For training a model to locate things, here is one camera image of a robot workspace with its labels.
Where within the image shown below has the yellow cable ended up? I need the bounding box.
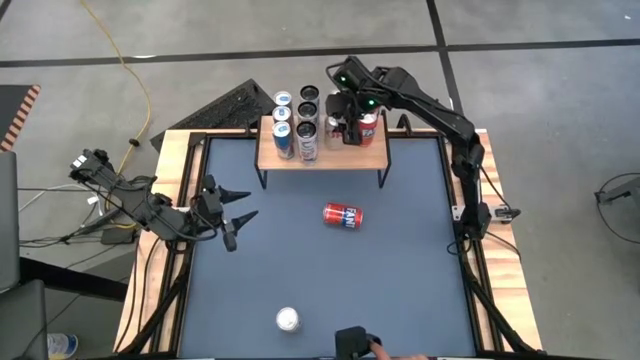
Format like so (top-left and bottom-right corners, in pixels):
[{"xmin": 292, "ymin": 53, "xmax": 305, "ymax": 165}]
[{"xmin": 79, "ymin": 0, "xmax": 153, "ymax": 161}]

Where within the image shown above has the wooden shelf black metal frame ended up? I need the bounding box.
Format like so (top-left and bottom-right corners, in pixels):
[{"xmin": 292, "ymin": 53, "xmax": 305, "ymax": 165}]
[{"xmin": 253, "ymin": 108, "xmax": 392, "ymax": 190}]

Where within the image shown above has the white blue container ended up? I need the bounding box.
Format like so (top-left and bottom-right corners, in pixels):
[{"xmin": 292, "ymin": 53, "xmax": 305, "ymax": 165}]
[{"xmin": 47, "ymin": 332, "xmax": 80, "ymax": 360}]

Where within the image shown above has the black camera box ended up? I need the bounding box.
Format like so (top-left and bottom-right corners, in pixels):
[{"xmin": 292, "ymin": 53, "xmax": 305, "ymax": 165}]
[{"xmin": 333, "ymin": 325, "xmax": 384, "ymax": 360}]

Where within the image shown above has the red Fanta strawberry can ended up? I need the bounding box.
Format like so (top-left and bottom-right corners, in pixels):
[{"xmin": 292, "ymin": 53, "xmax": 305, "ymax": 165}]
[
  {"xmin": 322, "ymin": 201, "xmax": 365, "ymax": 231},
  {"xmin": 358, "ymin": 112, "xmax": 381, "ymax": 148}
]

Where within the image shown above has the black power brick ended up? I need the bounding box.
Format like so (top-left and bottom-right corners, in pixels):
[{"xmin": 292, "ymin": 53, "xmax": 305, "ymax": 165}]
[{"xmin": 99, "ymin": 227, "xmax": 139, "ymax": 246}]

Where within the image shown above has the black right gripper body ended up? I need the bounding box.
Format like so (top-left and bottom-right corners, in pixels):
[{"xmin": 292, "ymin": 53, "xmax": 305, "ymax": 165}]
[{"xmin": 324, "ymin": 55, "xmax": 386, "ymax": 121}]

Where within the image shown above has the black perforated box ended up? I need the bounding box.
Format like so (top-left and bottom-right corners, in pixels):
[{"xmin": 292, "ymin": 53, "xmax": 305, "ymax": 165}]
[{"xmin": 149, "ymin": 78, "xmax": 281, "ymax": 154}]

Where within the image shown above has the black metal table frame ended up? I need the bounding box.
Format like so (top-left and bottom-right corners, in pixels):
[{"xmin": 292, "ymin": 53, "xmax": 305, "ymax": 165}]
[{"xmin": 117, "ymin": 127, "xmax": 546, "ymax": 360}]

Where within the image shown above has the silver Diet Coke can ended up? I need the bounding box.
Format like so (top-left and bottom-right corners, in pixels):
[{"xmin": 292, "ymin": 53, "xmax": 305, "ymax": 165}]
[
  {"xmin": 324, "ymin": 115, "xmax": 346, "ymax": 151},
  {"xmin": 275, "ymin": 306, "xmax": 303, "ymax": 334}
]

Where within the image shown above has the person's hand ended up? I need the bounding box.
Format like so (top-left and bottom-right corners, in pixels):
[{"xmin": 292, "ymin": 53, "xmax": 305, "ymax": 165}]
[{"xmin": 369, "ymin": 341, "xmax": 431, "ymax": 360}]

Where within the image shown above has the grey perforated metal plate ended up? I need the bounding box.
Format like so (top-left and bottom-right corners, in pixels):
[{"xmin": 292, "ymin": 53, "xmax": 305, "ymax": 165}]
[{"xmin": 451, "ymin": 203, "xmax": 511, "ymax": 222}]

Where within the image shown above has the blue-grey table mat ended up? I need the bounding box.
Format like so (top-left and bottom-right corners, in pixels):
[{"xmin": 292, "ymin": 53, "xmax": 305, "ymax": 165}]
[{"xmin": 177, "ymin": 135, "xmax": 479, "ymax": 359}]

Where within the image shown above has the black mat striped edge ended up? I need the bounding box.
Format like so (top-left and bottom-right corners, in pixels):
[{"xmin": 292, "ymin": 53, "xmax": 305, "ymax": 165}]
[{"xmin": 0, "ymin": 83, "xmax": 42, "ymax": 154}]

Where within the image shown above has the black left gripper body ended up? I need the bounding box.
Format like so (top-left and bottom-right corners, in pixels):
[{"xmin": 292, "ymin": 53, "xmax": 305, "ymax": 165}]
[{"xmin": 192, "ymin": 173, "xmax": 239, "ymax": 254}]

